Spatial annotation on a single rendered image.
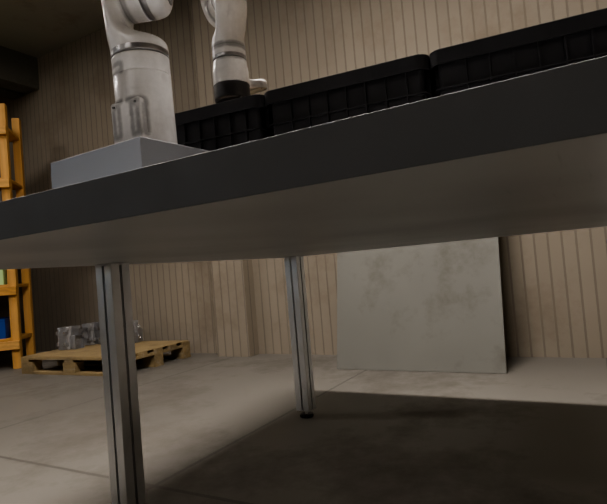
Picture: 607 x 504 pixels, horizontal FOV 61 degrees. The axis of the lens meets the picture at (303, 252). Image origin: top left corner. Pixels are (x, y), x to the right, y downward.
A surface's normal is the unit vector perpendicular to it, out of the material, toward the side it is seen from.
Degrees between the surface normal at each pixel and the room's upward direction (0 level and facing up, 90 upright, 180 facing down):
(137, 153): 90
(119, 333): 90
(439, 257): 79
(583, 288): 90
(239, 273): 90
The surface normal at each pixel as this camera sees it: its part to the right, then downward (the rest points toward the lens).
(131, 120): -0.44, 0.03
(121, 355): 0.86, -0.09
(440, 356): -0.51, -0.18
